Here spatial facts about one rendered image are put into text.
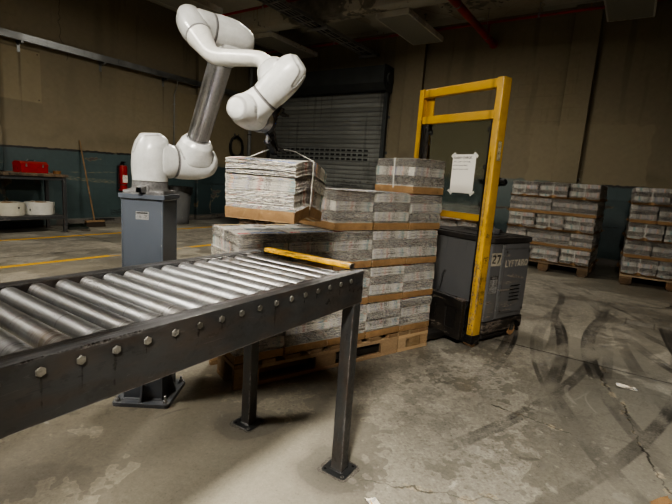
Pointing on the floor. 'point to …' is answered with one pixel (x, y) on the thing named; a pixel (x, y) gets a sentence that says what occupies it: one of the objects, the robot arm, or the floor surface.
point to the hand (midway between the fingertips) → (283, 132)
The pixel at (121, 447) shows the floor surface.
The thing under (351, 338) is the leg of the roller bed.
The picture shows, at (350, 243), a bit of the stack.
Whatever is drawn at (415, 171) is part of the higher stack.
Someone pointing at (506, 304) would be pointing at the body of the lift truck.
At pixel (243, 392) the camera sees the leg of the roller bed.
